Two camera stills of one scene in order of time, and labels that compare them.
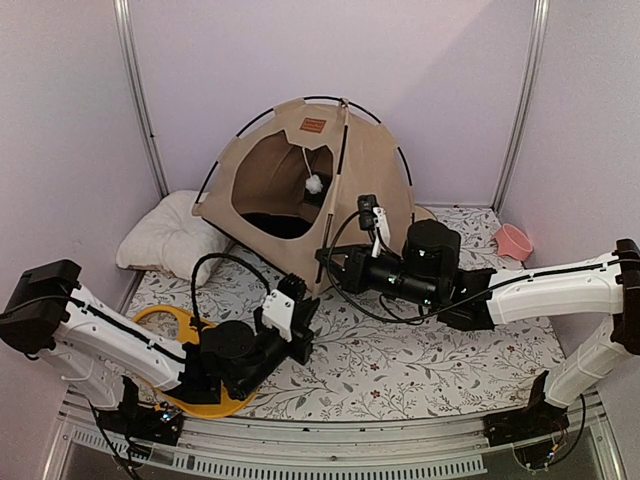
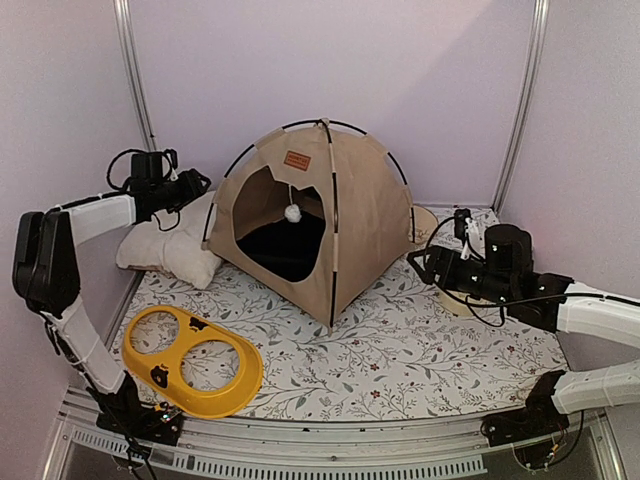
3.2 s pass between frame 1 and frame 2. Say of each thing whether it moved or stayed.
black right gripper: moved
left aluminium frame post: stayed
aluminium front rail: stayed
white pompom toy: moved
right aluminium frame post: stayed
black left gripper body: moved
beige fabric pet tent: moved
